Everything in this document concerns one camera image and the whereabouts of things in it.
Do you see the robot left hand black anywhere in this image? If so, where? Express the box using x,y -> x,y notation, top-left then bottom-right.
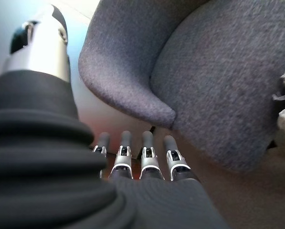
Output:
0,4 -> 229,229

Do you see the grey fabric chair seat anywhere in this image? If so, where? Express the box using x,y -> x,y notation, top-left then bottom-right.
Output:
78,0 -> 285,172

